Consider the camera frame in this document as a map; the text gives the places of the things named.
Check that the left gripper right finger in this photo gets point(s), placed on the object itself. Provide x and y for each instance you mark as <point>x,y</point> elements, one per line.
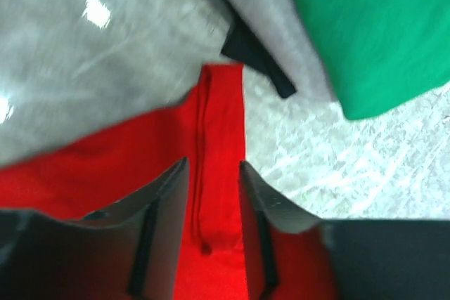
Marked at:
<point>293,254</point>

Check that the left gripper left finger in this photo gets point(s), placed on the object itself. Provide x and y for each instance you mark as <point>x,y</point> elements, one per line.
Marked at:
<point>128,250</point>

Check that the red t shirt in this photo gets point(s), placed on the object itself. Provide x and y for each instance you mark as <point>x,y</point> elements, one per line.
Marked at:
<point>208,130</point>

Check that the folded black t shirt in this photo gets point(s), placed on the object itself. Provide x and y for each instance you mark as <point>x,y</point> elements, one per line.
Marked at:
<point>241,45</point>

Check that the folded green t shirt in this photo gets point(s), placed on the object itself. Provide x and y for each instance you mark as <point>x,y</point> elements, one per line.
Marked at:
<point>379,54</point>

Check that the folded grey t shirt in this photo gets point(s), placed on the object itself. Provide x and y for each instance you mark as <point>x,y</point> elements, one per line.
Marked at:
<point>278,27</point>

